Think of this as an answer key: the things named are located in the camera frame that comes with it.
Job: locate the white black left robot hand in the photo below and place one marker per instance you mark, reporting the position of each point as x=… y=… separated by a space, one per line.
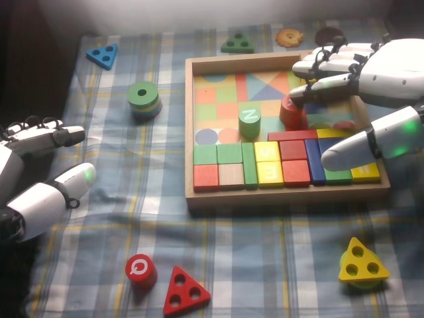
x=39 y=205

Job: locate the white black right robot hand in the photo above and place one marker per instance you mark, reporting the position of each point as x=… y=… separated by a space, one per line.
x=391 y=76

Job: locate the red cylinder block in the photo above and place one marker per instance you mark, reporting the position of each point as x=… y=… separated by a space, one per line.
x=291 y=117

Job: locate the green cylinder block letter N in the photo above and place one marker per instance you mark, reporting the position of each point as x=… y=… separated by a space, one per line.
x=249 y=127

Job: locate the red cylinder block letter Q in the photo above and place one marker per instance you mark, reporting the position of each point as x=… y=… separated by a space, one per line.
x=140 y=276

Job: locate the green triangle block three holes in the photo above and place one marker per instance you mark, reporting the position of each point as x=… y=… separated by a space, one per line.
x=238 y=42

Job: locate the blue triangle block three holes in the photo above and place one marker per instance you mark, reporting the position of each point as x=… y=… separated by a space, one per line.
x=103 y=54

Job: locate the red triangle block three holes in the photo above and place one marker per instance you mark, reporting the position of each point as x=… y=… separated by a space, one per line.
x=183 y=291

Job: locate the yellow triangle block three holes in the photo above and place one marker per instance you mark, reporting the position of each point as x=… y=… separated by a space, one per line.
x=361 y=262

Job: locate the brown gear disc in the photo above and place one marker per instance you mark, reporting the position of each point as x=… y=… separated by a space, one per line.
x=326 y=34

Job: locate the tan gear disc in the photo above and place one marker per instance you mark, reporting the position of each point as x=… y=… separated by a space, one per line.
x=283 y=38

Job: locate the wooden puzzle tray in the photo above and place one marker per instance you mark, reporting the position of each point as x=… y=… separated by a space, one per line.
x=288 y=198

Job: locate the blue plaid tablecloth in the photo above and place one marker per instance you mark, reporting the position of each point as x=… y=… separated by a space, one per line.
x=232 y=248

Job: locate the white backdrop sheet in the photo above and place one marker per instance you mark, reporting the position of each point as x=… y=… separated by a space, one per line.
x=198 y=10

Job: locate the light green disc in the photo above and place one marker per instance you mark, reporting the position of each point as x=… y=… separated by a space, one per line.
x=362 y=284

